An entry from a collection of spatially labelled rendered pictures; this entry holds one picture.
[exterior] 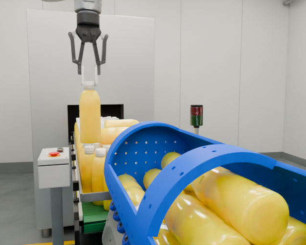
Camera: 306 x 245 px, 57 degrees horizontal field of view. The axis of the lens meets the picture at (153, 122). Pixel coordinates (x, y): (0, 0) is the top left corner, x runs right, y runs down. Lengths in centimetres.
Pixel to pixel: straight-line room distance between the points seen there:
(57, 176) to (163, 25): 442
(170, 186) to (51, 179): 67
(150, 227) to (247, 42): 539
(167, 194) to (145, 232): 6
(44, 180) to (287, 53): 551
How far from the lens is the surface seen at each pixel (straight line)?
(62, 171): 102
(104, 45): 101
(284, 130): 607
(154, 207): 41
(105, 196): 102
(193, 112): 137
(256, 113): 575
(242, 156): 44
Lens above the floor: 132
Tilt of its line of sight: 6 degrees down
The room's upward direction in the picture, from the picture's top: straight up
